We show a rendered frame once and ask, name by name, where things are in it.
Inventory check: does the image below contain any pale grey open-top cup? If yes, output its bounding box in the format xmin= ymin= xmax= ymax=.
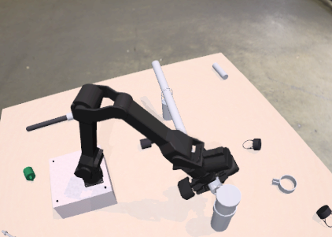
xmin=208 ymin=177 xmax=238 ymax=220

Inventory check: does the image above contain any small green cylinder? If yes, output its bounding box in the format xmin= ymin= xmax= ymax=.
xmin=23 ymin=167 xmax=35 ymax=181

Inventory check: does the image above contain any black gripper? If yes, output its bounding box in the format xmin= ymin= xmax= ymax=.
xmin=178 ymin=155 xmax=240 ymax=200

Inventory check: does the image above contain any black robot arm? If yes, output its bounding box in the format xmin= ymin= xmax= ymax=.
xmin=71 ymin=84 xmax=233 ymax=187

